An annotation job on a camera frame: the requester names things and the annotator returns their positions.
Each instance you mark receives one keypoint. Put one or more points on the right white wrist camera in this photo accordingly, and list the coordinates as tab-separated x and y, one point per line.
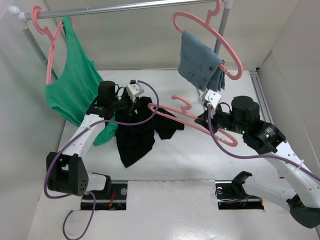
211	98

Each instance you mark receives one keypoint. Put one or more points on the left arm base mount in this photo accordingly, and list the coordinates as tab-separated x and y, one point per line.
110	195

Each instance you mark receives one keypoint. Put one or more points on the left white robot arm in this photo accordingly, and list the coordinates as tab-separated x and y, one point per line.
66	172

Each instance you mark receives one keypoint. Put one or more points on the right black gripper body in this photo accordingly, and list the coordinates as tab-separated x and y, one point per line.
225	121

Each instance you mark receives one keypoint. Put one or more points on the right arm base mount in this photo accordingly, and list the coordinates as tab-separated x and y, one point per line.
231	195

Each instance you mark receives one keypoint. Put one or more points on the aluminium rail right side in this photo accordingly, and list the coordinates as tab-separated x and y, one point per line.
266	115

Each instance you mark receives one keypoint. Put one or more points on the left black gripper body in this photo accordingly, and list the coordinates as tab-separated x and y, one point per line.
126	104

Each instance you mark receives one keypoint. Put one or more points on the black t shirt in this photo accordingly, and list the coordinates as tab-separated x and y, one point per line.
134	142

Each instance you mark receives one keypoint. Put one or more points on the blue denim garment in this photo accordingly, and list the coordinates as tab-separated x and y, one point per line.
199	64

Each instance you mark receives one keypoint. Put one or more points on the metal clothes rack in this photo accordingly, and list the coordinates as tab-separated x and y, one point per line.
24	17

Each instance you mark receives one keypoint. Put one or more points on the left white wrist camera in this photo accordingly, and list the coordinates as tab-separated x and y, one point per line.
134	91

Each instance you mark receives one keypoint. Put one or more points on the green tank top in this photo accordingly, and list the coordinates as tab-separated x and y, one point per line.
73	92

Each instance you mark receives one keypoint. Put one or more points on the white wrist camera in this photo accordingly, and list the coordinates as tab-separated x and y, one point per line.
211	98
134	91

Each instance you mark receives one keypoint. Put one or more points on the pink hanger with denim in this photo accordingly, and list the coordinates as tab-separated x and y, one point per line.
207	25

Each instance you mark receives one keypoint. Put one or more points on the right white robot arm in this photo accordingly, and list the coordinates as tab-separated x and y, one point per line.
302	199

